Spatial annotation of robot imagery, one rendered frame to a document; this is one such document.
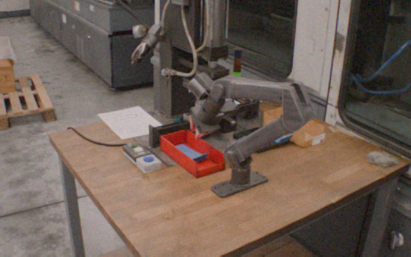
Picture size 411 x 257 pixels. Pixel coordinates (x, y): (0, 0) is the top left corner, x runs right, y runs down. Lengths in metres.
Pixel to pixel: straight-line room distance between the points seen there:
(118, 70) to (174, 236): 3.77
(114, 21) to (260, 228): 3.74
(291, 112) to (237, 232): 0.37
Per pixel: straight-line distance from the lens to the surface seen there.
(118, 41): 4.79
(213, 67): 1.70
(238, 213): 1.32
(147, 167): 1.50
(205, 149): 1.60
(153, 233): 1.23
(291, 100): 1.20
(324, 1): 2.09
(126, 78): 4.92
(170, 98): 1.92
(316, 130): 1.83
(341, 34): 1.95
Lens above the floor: 1.66
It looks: 23 degrees down
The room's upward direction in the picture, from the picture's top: 2 degrees clockwise
